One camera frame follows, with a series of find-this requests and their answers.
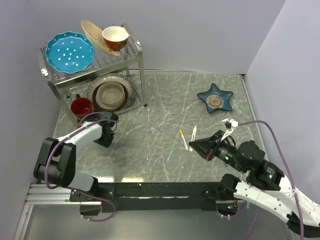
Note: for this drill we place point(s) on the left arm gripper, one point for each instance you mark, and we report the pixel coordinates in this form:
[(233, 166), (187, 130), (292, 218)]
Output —
[(107, 143)]

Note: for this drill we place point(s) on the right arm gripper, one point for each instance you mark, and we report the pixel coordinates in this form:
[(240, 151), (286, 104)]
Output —
[(206, 147)]

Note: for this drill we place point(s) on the white marker with red end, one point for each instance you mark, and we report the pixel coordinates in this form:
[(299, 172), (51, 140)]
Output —
[(193, 136)]

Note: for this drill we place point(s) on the white marker with yellow end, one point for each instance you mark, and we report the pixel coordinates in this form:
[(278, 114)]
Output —
[(184, 140)]

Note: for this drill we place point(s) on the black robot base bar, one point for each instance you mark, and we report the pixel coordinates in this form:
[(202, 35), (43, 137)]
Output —
[(145, 196)]

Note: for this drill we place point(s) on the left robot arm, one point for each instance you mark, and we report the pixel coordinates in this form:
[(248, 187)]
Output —
[(56, 161)]

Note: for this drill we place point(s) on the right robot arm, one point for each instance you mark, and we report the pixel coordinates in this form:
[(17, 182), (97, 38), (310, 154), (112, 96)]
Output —
[(265, 186)]

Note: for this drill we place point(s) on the red mug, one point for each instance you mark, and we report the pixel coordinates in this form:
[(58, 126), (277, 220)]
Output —
[(81, 107)]

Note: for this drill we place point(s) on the beige bowl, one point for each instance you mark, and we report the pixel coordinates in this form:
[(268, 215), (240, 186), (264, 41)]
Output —
[(110, 95)]

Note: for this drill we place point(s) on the blue star-shaped dish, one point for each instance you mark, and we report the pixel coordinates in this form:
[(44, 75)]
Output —
[(216, 99)]

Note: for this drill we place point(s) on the steel dish rack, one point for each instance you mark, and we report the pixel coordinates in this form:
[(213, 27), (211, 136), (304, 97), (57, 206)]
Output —
[(63, 84)]

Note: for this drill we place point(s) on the blue polka dot plate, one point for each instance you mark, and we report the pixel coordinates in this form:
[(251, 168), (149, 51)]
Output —
[(69, 52)]

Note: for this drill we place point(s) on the red and white bowl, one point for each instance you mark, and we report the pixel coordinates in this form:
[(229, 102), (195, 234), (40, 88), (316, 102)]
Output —
[(115, 37)]

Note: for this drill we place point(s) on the cream oval plate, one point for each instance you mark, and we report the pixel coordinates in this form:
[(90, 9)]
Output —
[(94, 34)]

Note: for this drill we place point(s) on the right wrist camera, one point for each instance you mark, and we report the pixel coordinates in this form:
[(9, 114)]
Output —
[(230, 125)]

